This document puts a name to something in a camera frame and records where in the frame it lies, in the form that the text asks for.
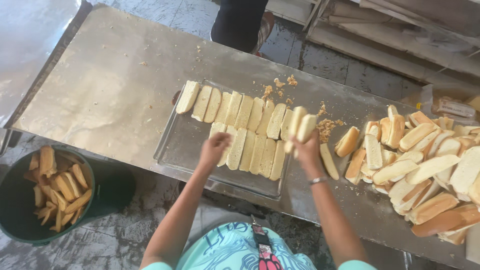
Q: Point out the person's right hand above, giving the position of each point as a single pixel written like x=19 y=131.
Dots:
x=309 y=157

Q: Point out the person's left hand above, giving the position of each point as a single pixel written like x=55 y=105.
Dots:
x=212 y=150

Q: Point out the person's right fingers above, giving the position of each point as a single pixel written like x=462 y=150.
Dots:
x=300 y=140

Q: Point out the person's left fingers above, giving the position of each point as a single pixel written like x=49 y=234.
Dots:
x=223 y=138

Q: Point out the pale cut bread piece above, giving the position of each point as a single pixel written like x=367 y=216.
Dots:
x=329 y=161
x=296 y=118
x=307 y=125

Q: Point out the brown bread crumbs heap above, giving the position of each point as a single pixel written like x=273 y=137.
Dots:
x=324 y=127

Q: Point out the rows of pale bread slices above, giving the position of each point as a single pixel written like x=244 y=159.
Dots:
x=243 y=112

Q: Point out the metal baking tray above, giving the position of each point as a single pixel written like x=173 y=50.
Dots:
x=187 y=144

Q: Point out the scattered brown bread crumbs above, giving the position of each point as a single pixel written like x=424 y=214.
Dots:
x=267 y=91

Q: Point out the person's turquoise printed shirt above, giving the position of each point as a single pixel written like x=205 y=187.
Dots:
x=225 y=251

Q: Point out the heap of halved bread rolls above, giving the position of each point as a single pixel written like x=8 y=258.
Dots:
x=416 y=168

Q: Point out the dark green plastic bucket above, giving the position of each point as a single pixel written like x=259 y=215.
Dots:
x=108 y=187

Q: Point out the stack of wooden pallets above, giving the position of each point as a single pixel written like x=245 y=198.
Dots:
x=393 y=37

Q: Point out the clear plastic bag of bread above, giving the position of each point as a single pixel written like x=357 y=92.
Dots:
x=452 y=107

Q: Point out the heap of brown bread crusts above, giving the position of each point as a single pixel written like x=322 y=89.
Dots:
x=62 y=187

